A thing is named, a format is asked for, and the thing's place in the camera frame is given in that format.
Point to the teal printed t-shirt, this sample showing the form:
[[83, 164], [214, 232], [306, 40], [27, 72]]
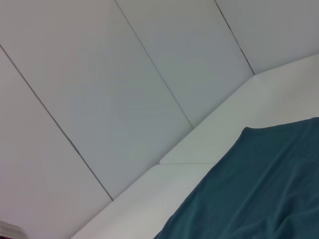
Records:
[[249, 186]]

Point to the pale ribbed object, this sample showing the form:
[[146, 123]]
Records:
[[10, 230]]

